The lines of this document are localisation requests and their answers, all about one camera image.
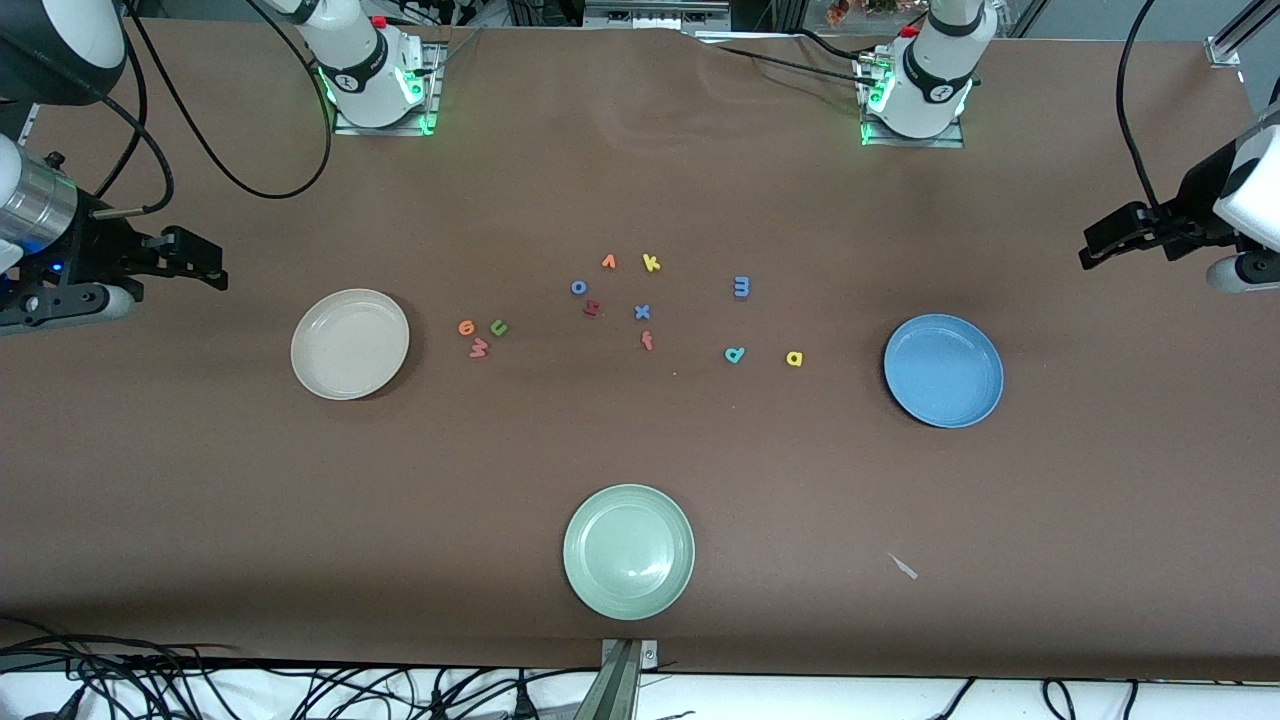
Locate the black table cable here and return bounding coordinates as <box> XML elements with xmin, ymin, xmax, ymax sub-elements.
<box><xmin>690</xmin><ymin>30</ymin><xmax>871</xmax><ymax>86</ymax></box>

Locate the aluminium camera stand profile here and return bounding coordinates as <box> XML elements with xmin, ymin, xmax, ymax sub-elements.
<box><xmin>573</xmin><ymin>638</ymin><xmax>660</xmax><ymax>720</ymax></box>

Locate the pale green plate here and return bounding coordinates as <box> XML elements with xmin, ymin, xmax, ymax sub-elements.
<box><xmin>563</xmin><ymin>484</ymin><xmax>696</xmax><ymax>621</ymax></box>

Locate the beige brown plate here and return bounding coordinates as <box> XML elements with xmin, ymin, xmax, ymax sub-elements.
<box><xmin>291</xmin><ymin>289</ymin><xmax>411</xmax><ymax>401</ymax></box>

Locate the brown table cover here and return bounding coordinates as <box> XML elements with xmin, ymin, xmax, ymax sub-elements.
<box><xmin>0</xmin><ymin>18</ymin><xmax>1280</xmax><ymax>683</ymax></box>

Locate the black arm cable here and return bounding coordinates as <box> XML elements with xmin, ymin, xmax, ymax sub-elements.
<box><xmin>0</xmin><ymin>0</ymin><xmax>334</xmax><ymax>217</ymax></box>
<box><xmin>1117</xmin><ymin>0</ymin><xmax>1186</xmax><ymax>216</ymax></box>

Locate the black cable bundle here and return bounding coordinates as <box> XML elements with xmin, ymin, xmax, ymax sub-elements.
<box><xmin>0</xmin><ymin>615</ymin><xmax>601</xmax><ymax>720</ymax></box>

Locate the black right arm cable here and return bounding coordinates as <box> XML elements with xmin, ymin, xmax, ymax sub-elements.
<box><xmin>0</xmin><ymin>0</ymin><xmax>334</xmax><ymax>217</ymax></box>

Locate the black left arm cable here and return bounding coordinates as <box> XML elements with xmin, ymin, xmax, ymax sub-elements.
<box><xmin>1117</xmin><ymin>0</ymin><xmax>1186</xmax><ymax>216</ymax></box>

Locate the aluminium frame corner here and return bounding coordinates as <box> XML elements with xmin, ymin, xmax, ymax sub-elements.
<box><xmin>1205</xmin><ymin>0</ymin><xmax>1280</xmax><ymax>68</ymax></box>

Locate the blue plate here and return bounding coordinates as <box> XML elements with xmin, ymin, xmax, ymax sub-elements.
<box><xmin>883</xmin><ymin>314</ymin><xmax>1005</xmax><ymax>429</ymax></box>

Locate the grey metal box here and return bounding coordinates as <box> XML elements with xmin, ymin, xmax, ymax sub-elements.
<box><xmin>583</xmin><ymin>0</ymin><xmax>733</xmax><ymax>31</ymax></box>

